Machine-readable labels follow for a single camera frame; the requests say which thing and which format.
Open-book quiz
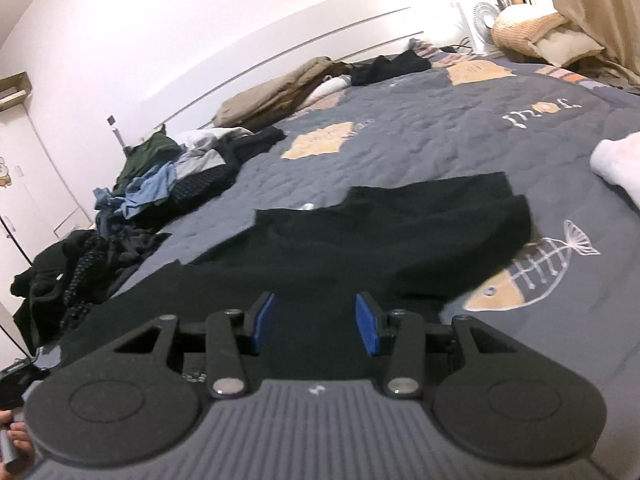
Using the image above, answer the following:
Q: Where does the cream cushion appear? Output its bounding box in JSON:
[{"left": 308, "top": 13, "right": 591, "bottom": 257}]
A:
[{"left": 536, "top": 26, "right": 607, "bottom": 69}]

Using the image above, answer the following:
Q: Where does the white grey garment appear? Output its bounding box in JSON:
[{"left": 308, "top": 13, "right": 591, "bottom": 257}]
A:
[{"left": 171, "top": 126, "right": 254, "bottom": 177}]

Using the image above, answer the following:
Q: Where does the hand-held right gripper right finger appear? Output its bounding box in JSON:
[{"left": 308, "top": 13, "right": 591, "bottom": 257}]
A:
[{"left": 354, "top": 292, "right": 521, "bottom": 401}]

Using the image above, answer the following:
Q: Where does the light blue shirt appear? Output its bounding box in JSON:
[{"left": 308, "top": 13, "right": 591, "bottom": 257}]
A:
[{"left": 94, "top": 161, "right": 179, "bottom": 219}]

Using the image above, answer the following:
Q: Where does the beige curtain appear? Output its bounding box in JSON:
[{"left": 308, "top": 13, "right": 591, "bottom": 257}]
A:
[{"left": 541, "top": 0, "right": 640, "bottom": 92}]

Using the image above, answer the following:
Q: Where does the black knit garment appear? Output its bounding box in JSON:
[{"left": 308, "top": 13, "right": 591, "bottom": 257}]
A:
[{"left": 219, "top": 125, "right": 287, "bottom": 167}]

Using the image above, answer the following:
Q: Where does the white wardrobe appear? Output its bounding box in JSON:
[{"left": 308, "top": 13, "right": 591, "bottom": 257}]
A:
[{"left": 0, "top": 109, "right": 97, "bottom": 342}]

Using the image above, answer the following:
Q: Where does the black dotted garment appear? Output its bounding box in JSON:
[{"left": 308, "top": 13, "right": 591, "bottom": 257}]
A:
[{"left": 169, "top": 164, "right": 239, "bottom": 207}]

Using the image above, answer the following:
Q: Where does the tan coat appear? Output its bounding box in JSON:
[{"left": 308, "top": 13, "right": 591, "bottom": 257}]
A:
[{"left": 212, "top": 56, "right": 352, "bottom": 129}]

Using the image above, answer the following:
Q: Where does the navy striped garment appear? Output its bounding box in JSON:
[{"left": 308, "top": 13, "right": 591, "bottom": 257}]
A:
[{"left": 59, "top": 234, "right": 127, "bottom": 332}]

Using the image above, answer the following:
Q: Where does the beige cushion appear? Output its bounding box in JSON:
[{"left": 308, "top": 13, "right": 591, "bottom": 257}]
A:
[{"left": 489, "top": 4, "right": 569, "bottom": 59}]

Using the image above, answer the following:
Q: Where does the white folded garment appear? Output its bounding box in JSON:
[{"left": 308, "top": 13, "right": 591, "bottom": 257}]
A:
[{"left": 589, "top": 131, "right": 640, "bottom": 209}]

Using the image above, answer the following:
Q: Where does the pile of mixed clothes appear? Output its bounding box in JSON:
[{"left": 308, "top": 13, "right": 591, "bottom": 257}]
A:
[{"left": 139, "top": 6, "right": 427, "bottom": 132}]

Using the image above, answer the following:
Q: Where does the black stand on pole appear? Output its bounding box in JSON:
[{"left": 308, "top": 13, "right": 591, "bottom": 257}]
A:
[{"left": 105, "top": 115, "right": 127, "bottom": 152}]

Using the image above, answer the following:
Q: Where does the black t-shirt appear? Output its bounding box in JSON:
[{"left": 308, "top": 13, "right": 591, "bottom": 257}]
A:
[{"left": 60, "top": 171, "right": 532, "bottom": 386}]

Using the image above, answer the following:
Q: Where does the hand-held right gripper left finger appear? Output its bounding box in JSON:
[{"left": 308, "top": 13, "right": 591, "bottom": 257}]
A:
[{"left": 112, "top": 292, "right": 277, "bottom": 401}]

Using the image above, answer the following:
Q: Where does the blue denim garment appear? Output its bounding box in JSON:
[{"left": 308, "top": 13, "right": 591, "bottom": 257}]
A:
[{"left": 93, "top": 186, "right": 127, "bottom": 234}]

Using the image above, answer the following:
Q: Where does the black crumpled garment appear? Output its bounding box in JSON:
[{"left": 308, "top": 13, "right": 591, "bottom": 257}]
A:
[{"left": 349, "top": 49, "right": 433, "bottom": 88}]

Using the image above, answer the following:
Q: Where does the person's left hand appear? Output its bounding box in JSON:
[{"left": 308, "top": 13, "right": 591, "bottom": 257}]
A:
[{"left": 0, "top": 409, "right": 36, "bottom": 467}]

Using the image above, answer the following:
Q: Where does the white fan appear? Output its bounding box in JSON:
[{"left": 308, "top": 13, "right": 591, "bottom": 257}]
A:
[{"left": 456, "top": 0, "right": 522, "bottom": 57}]

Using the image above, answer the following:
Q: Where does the dark green garment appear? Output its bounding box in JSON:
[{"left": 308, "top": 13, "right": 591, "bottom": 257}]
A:
[{"left": 116, "top": 131, "right": 184, "bottom": 192}]

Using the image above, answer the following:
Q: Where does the grey printed quilt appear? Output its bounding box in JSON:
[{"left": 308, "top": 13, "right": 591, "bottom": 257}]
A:
[{"left": 35, "top": 54, "right": 640, "bottom": 480}]

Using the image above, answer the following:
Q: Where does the black jacket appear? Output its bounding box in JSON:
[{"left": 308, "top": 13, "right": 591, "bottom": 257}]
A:
[{"left": 11, "top": 229, "right": 172, "bottom": 357}]

